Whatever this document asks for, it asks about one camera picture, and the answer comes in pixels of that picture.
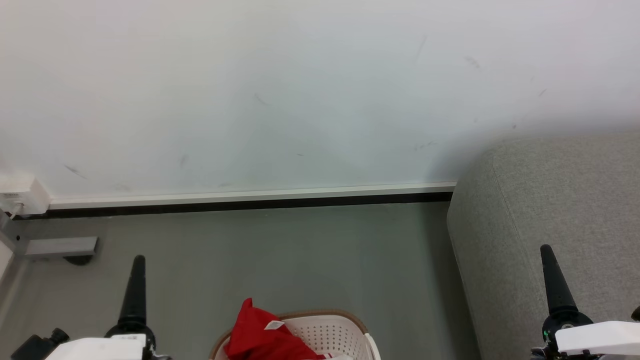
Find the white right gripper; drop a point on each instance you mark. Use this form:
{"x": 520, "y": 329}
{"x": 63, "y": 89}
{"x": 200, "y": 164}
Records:
{"x": 597, "y": 338}

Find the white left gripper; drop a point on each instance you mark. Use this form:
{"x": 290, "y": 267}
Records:
{"x": 100, "y": 348}

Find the red garment with white stripes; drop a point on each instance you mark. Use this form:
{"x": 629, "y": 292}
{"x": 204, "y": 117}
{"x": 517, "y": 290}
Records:
{"x": 262, "y": 337}

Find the grey fabric sofa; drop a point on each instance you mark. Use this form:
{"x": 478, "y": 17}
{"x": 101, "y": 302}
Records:
{"x": 545, "y": 200}

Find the beige cabinet panel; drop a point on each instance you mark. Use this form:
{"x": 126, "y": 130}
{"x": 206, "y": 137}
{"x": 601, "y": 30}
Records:
{"x": 4, "y": 260}

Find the white and black baseboard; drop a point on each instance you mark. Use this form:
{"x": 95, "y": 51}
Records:
{"x": 250, "y": 199}

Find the white perforated laundry basket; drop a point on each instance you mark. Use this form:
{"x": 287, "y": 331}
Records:
{"x": 335, "y": 335}

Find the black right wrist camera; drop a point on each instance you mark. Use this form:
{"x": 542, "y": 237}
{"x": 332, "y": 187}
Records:
{"x": 636, "y": 313}

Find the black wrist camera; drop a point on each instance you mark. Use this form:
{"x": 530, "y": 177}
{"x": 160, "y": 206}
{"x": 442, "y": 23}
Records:
{"x": 636, "y": 313}
{"x": 37, "y": 346}

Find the grey metal frame post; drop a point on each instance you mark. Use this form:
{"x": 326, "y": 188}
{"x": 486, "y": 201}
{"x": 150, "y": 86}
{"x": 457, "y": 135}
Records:
{"x": 55, "y": 246}

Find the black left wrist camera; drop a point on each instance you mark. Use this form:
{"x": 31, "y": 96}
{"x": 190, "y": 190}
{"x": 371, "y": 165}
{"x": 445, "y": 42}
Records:
{"x": 37, "y": 346}

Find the white wall socket box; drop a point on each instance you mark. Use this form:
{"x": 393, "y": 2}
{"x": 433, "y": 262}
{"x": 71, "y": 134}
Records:
{"x": 22, "y": 192}

